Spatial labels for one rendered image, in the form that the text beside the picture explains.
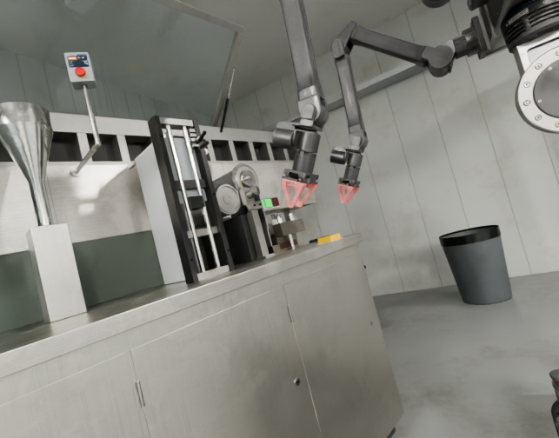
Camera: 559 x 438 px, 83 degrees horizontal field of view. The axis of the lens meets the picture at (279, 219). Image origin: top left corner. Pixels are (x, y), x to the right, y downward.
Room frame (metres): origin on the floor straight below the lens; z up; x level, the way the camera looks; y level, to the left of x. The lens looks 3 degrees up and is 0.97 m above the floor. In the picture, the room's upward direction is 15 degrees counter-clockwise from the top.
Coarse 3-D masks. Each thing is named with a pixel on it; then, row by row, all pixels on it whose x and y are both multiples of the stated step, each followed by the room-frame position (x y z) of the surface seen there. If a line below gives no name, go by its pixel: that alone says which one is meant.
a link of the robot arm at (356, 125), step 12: (336, 48) 1.21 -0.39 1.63; (336, 60) 1.24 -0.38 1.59; (348, 60) 1.23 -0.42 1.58; (348, 72) 1.23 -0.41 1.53; (348, 84) 1.24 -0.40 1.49; (348, 96) 1.24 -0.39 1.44; (348, 108) 1.25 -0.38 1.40; (348, 120) 1.26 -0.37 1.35; (360, 120) 1.24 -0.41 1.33; (360, 132) 1.23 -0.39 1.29
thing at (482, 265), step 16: (448, 240) 2.76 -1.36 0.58; (464, 240) 2.66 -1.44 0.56; (480, 240) 2.61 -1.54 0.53; (496, 240) 2.64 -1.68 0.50; (448, 256) 2.85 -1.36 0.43; (464, 256) 2.69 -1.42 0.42; (480, 256) 2.63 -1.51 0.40; (496, 256) 2.63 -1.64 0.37; (464, 272) 2.73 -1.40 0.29; (480, 272) 2.66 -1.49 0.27; (496, 272) 2.64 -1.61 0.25; (464, 288) 2.79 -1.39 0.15; (480, 288) 2.68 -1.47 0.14; (496, 288) 2.65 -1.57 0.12; (480, 304) 2.72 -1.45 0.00
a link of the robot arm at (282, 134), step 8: (312, 104) 0.79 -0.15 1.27; (304, 112) 0.79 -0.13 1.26; (312, 112) 0.78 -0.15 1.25; (304, 120) 0.80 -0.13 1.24; (312, 120) 0.79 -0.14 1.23; (280, 128) 0.86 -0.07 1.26; (288, 128) 0.85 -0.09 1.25; (296, 128) 0.85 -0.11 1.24; (304, 128) 0.86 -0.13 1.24; (312, 128) 0.82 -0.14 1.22; (320, 128) 0.84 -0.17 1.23; (272, 136) 0.86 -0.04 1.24; (280, 136) 0.85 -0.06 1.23; (288, 136) 0.84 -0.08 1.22; (280, 144) 0.86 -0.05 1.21; (288, 144) 0.85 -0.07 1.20
